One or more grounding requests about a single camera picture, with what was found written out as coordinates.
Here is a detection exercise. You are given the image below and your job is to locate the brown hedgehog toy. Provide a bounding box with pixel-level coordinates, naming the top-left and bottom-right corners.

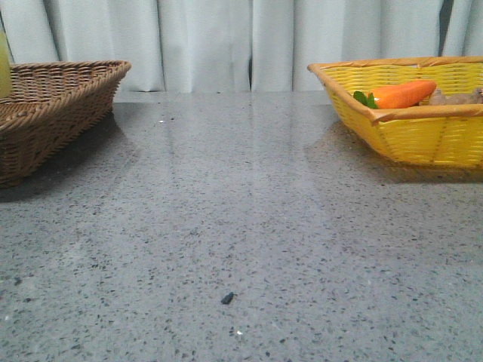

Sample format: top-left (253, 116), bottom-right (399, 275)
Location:
top-left (428, 87), bottom-right (482, 106)

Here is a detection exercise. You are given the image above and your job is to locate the yellow woven basket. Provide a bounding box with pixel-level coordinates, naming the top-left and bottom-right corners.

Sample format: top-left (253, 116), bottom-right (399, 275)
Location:
top-left (308, 56), bottom-right (482, 168)

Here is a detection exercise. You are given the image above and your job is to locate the white curtain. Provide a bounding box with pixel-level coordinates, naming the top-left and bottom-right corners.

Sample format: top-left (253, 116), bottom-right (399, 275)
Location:
top-left (1, 1), bottom-right (482, 93)

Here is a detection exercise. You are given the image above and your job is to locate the brown wicker basket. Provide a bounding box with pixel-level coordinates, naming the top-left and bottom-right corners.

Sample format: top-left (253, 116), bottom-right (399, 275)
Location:
top-left (1, 60), bottom-right (131, 188)

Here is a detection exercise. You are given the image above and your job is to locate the small black debris piece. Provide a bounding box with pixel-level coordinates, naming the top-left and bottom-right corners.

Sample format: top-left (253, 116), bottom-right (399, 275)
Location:
top-left (220, 292), bottom-right (235, 305)

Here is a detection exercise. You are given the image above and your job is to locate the orange toy carrot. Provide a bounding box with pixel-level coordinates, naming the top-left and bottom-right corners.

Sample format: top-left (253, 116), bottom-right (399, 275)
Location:
top-left (352, 79), bottom-right (437, 109)

